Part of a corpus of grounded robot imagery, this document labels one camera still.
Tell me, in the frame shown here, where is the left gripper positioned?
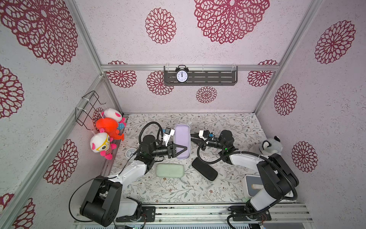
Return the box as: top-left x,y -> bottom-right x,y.
151,142 -> 187,159

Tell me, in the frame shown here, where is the black umbrella case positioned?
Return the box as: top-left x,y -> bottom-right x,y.
191,158 -> 218,181

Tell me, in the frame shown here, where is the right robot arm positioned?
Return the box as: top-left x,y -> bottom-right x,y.
191,130 -> 299,228

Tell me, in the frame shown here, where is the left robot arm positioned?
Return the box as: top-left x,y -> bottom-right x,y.
80,121 -> 191,227

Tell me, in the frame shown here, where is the floral table mat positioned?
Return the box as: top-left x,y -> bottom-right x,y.
111,114 -> 266,203

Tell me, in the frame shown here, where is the white alarm clock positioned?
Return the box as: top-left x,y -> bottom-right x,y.
125,148 -> 137,159

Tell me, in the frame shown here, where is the husky plush toy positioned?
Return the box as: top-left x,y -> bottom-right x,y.
249,136 -> 283,156

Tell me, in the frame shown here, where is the grey tray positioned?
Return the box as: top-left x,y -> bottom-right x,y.
244,175 -> 264,198

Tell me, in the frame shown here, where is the black alarm clock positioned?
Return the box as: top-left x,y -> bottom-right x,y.
175,65 -> 189,84

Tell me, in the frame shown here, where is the orange plush toy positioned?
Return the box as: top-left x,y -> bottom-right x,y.
95,117 -> 124,141

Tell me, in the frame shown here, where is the white plush with glasses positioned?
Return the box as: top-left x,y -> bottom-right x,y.
90,132 -> 117,160

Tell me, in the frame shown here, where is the white pink plush top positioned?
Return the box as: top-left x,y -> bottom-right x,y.
102,108 -> 126,130

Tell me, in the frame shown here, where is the grey wall shelf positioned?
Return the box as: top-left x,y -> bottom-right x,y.
163,65 -> 238,86

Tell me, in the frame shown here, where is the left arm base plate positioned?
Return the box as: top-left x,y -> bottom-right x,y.
115,206 -> 156,223

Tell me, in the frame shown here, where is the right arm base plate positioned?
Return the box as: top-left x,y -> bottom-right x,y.
228,205 -> 272,221

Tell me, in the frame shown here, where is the black wire rack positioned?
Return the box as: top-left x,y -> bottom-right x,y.
74,90 -> 106,131

